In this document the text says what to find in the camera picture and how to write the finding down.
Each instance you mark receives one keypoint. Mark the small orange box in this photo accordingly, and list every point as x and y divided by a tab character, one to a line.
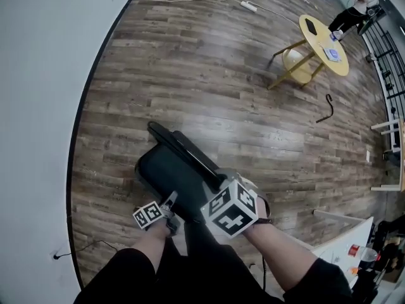
354	270

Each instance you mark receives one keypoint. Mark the black smartphone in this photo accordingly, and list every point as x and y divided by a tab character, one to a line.
311	26

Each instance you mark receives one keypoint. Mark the person's left forearm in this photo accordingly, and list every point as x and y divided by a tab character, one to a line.
150	249

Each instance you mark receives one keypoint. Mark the black metal railing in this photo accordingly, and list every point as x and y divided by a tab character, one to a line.
389	59

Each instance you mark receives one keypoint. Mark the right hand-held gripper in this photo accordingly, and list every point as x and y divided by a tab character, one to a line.
231	211

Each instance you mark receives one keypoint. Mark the person's black clothing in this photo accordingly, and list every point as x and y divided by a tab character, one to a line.
205	277

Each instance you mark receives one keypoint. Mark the white paper scrap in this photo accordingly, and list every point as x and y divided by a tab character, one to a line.
368	156

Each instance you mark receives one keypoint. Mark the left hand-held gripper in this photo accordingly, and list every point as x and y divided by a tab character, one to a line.
147	215

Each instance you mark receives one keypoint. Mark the person's right hand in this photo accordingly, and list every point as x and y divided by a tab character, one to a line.
263	209

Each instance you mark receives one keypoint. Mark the wooden desk with white legs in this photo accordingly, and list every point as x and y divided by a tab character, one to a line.
402	157

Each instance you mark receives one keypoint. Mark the blue printed packet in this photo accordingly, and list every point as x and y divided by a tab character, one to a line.
333	55

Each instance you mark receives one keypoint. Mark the clear water bottle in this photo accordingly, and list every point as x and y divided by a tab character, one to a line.
336	35

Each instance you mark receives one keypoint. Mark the white rectangular table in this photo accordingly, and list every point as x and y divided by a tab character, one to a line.
345	236

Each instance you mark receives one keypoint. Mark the round yellow side table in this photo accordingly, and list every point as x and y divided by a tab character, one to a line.
322	40

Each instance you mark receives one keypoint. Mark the black bent bar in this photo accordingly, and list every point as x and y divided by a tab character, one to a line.
332	108

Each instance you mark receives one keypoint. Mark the white power strip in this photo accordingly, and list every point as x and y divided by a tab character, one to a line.
248	6

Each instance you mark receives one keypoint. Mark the black folding chair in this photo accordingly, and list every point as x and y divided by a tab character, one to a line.
171	173

